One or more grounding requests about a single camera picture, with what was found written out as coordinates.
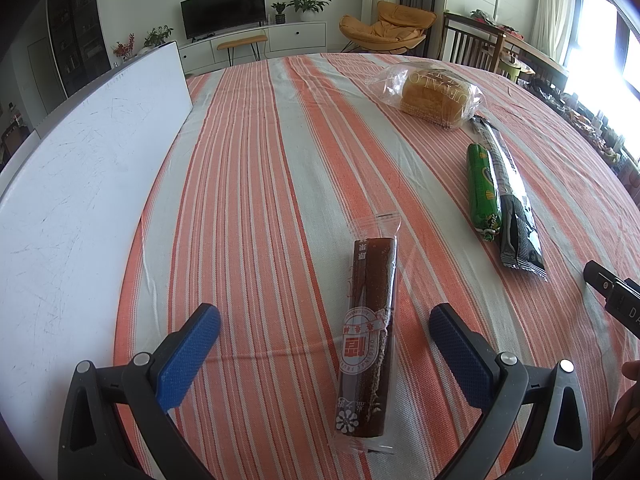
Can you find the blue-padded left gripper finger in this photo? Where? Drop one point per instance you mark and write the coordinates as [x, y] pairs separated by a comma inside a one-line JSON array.
[[93, 440]]

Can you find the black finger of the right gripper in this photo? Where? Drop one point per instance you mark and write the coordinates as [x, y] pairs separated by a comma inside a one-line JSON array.
[[603, 281]]

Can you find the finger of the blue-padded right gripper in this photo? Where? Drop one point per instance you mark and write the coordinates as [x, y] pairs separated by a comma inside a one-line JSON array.
[[555, 443]]

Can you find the long black snack pack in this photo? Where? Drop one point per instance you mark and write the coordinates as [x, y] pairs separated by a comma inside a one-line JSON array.
[[520, 246]]

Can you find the green tube snack pack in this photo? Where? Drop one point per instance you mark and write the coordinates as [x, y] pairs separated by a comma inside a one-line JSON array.
[[484, 199]]

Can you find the brown hawthorn roll pack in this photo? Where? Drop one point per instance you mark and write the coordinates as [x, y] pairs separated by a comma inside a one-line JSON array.
[[365, 382]]

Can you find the bread loaf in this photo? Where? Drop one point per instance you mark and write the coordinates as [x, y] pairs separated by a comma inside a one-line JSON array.
[[428, 91]]

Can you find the person's hand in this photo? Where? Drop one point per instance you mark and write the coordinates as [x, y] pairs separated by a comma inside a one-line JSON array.
[[624, 411]]

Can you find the white cardboard box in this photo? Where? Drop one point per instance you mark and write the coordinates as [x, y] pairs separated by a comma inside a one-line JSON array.
[[68, 218]]

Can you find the white sheer curtain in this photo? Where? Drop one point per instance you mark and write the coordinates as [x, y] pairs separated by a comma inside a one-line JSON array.
[[552, 26]]

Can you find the wooden side table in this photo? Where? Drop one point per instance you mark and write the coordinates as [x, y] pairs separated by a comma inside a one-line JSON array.
[[544, 67]]

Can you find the dark wooden chair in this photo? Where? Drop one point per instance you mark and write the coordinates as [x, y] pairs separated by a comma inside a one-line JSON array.
[[469, 42]]

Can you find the striped orange tablecloth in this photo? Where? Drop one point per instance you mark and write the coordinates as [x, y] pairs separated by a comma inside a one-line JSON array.
[[255, 210]]

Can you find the orange lounge chair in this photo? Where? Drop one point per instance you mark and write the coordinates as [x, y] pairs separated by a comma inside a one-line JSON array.
[[397, 29]]

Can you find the red flower vase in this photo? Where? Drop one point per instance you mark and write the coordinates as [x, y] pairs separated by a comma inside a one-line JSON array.
[[123, 51]]

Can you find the white tv cabinet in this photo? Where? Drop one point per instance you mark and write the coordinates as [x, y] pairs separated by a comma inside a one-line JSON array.
[[288, 39]]

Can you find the green plant in vase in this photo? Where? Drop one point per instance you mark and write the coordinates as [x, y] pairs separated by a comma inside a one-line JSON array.
[[157, 36]]

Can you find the large green potted plant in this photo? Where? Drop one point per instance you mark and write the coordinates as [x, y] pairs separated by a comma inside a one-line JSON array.
[[308, 10]]

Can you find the small wooden bench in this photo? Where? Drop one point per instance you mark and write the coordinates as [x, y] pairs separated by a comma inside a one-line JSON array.
[[253, 42]]

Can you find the small dark potted plant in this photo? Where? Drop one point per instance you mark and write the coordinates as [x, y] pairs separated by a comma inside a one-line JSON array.
[[279, 12]]

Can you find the black glass display cabinet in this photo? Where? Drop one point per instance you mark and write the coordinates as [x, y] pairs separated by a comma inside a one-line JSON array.
[[77, 42]]

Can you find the black flat television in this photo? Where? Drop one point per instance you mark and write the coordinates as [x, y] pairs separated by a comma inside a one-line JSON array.
[[202, 18]]

